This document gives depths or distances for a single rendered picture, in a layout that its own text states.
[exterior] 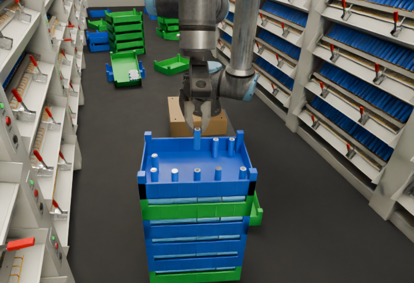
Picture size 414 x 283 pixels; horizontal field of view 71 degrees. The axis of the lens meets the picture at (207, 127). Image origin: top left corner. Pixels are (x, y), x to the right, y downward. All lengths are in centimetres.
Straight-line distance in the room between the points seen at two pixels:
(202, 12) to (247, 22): 70
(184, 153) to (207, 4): 45
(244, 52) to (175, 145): 69
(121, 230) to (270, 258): 58
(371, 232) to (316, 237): 23
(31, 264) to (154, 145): 42
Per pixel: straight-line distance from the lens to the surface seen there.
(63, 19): 198
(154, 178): 77
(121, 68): 249
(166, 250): 95
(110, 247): 122
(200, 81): 65
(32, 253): 82
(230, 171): 86
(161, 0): 87
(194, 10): 70
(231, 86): 150
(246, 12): 138
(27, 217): 78
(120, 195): 138
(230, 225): 88
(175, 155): 91
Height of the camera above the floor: 96
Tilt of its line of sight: 32 degrees down
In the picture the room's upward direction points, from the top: 2 degrees clockwise
